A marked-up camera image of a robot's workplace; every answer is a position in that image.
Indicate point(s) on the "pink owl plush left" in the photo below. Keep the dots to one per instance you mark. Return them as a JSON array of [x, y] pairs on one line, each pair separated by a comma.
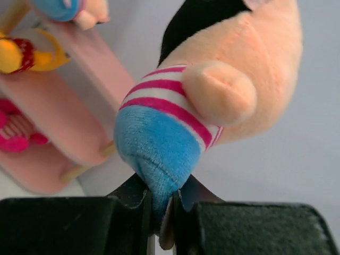
[[17, 131]]

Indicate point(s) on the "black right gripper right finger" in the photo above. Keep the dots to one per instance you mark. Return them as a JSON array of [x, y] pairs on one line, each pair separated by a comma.
[[206, 224]]

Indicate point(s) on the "yellow bear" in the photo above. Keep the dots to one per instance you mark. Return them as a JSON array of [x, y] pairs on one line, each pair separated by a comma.
[[33, 49]]

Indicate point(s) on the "pink three tier shelf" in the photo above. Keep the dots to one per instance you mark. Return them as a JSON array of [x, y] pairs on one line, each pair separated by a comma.
[[63, 103]]

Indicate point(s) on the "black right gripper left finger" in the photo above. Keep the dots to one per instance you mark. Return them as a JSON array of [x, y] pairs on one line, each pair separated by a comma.
[[114, 224]]

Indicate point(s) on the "peach doll striped shirt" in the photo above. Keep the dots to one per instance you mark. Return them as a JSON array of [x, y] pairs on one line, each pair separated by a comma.
[[227, 71], [85, 13]]

